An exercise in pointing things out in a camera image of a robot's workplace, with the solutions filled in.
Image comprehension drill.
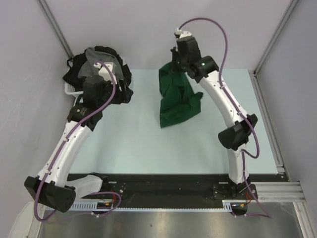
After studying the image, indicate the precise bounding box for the right aluminium corner post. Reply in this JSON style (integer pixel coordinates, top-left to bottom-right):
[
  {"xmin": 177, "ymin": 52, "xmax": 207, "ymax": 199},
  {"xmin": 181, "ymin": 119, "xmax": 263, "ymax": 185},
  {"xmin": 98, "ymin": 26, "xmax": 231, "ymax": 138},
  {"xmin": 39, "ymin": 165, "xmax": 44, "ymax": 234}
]
[{"xmin": 253, "ymin": 0, "xmax": 301, "ymax": 76}]

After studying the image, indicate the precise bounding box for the black t shirt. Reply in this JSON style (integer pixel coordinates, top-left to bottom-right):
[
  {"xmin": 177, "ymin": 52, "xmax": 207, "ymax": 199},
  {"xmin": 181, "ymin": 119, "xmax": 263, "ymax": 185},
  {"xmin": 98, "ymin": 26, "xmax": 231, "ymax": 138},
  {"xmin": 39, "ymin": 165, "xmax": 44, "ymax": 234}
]
[{"xmin": 62, "ymin": 46, "xmax": 133, "ymax": 131}]

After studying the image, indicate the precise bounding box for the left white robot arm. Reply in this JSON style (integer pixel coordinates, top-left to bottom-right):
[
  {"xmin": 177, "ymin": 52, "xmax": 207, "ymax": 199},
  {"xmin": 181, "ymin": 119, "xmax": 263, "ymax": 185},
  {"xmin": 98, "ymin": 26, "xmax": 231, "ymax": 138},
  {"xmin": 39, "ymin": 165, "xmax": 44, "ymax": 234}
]
[{"xmin": 24, "ymin": 76, "xmax": 116, "ymax": 218}]

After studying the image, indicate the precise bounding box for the white cable duct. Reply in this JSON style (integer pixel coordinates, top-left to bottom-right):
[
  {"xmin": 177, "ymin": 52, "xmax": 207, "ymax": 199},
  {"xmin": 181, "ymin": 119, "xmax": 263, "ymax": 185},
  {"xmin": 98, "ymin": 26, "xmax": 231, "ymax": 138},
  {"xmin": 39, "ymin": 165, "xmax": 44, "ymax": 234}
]
[{"xmin": 46, "ymin": 200, "xmax": 235, "ymax": 213}]

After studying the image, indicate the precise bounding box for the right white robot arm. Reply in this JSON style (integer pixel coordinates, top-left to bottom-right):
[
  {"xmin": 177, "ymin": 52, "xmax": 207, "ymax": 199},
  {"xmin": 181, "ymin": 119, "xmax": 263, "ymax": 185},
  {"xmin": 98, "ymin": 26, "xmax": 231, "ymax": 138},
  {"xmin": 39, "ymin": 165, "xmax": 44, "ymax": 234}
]
[{"xmin": 171, "ymin": 35, "xmax": 258, "ymax": 199}]

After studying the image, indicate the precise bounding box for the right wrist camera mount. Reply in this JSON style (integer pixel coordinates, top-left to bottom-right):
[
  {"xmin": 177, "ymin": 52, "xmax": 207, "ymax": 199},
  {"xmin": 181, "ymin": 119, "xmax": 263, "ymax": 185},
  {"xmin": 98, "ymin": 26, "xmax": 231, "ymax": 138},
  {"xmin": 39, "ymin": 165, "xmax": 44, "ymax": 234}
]
[{"xmin": 174, "ymin": 28, "xmax": 192, "ymax": 39}]

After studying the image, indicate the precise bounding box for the aluminium corner post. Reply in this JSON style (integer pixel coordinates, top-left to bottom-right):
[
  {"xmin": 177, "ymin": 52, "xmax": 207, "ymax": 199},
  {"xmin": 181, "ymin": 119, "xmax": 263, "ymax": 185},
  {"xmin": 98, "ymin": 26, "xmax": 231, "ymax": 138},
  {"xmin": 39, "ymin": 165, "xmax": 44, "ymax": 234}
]
[
  {"xmin": 253, "ymin": 0, "xmax": 301, "ymax": 76},
  {"xmin": 36, "ymin": 0, "xmax": 74, "ymax": 59}
]

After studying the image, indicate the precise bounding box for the grey t shirt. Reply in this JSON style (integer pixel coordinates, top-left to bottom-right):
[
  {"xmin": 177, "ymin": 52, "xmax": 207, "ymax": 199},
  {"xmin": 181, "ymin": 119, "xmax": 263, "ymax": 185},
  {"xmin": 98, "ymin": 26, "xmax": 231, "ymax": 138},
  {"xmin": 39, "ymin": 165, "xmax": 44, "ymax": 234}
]
[{"xmin": 78, "ymin": 47, "xmax": 124, "ymax": 80}]

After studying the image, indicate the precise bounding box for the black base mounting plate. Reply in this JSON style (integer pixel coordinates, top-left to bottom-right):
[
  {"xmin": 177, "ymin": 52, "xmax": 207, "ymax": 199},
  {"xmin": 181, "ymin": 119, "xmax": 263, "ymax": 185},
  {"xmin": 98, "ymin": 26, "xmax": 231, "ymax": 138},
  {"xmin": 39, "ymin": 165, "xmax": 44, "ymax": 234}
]
[{"xmin": 66, "ymin": 173, "xmax": 290, "ymax": 216}]

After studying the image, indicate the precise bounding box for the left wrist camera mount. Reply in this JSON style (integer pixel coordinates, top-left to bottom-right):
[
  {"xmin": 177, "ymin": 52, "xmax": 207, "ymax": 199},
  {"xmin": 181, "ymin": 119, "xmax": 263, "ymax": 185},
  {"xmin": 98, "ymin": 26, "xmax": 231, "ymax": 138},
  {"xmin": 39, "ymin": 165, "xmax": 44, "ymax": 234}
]
[{"xmin": 94, "ymin": 62, "xmax": 117, "ymax": 83}]

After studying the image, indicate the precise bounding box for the green t shirt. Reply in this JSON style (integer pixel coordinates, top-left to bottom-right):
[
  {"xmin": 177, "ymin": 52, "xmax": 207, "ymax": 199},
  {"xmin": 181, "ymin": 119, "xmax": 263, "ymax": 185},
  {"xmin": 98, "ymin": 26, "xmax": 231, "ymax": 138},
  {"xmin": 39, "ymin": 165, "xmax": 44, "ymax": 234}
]
[{"xmin": 158, "ymin": 62, "xmax": 203, "ymax": 128}]

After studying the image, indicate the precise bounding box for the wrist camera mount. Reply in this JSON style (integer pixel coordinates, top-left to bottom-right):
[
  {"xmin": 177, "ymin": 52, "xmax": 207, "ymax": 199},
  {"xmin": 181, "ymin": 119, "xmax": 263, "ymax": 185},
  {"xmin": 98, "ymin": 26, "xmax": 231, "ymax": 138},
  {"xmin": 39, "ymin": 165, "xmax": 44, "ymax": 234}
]
[
  {"xmin": 94, "ymin": 62, "xmax": 117, "ymax": 83},
  {"xmin": 174, "ymin": 28, "xmax": 192, "ymax": 39}
]

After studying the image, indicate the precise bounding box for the white plastic laundry basket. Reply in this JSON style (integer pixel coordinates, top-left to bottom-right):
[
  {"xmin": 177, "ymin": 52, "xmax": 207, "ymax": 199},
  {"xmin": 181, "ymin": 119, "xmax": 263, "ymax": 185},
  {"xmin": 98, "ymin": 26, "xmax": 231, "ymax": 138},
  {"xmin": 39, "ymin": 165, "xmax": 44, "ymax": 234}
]
[{"xmin": 64, "ymin": 82, "xmax": 83, "ymax": 98}]

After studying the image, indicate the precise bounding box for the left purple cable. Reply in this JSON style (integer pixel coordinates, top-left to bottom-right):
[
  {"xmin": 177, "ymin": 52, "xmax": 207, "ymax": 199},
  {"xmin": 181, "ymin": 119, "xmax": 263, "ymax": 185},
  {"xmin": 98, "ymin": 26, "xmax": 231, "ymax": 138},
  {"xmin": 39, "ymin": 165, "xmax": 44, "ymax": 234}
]
[{"xmin": 33, "ymin": 60, "xmax": 122, "ymax": 222}]

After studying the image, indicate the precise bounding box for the left aluminium corner post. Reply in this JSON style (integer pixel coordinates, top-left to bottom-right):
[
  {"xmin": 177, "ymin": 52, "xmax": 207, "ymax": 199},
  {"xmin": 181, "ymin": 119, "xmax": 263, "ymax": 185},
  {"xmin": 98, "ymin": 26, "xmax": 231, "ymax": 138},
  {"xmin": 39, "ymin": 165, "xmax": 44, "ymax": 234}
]
[{"xmin": 36, "ymin": 0, "xmax": 74, "ymax": 59}]

